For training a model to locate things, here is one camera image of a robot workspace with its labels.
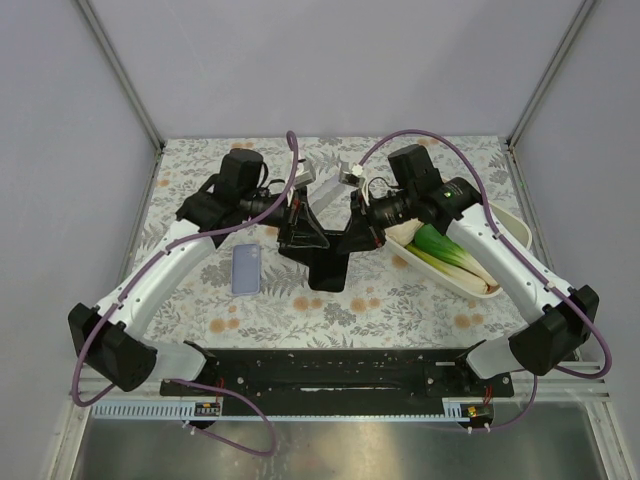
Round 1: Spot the black phone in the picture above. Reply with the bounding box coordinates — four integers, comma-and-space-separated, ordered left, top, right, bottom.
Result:
308, 231, 350, 293

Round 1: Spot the lilac phone case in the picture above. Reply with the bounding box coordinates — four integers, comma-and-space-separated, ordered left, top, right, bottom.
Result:
231, 244, 261, 296

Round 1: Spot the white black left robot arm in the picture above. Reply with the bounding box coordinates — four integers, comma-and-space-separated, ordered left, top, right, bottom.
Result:
68, 144, 316, 392

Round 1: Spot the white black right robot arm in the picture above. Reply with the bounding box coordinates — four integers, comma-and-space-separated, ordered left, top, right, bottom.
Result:
338, 144, 599, 379

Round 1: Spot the clear acrylic block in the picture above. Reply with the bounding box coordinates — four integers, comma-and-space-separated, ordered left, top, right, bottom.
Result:
308, 172, 347, 215

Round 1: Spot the white toy cabbage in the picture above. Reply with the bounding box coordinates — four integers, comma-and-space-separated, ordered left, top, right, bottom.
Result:
385, 219, 424, 247

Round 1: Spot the toy bok choy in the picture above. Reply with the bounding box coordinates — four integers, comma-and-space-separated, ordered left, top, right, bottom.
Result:
405, 225, 499, 294

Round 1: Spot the floral tablecloth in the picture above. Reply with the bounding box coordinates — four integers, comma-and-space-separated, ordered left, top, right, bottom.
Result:
132, 136, 526, 349

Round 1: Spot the white oval basket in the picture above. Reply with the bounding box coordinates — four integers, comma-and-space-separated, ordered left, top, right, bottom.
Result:
385, 202, 533, 300

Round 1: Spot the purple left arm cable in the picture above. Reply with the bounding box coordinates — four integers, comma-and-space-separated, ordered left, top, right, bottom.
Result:
71, 130, 301, 457

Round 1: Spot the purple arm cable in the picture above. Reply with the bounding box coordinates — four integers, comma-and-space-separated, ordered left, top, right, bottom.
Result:
71, 130, 301, 457
357, 129, 614, 435

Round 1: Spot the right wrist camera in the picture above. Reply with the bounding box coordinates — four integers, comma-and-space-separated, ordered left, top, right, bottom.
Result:
338, 161, 367, 192

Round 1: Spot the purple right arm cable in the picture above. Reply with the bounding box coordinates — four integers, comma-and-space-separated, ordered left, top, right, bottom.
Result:
357, 129, 614, 435

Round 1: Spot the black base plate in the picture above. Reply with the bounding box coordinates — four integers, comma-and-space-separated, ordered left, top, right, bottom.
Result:
160, 349, 514, 418

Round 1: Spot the aluminium rail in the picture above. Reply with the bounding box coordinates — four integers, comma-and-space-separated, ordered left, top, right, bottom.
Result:
77, 364, 164, 399

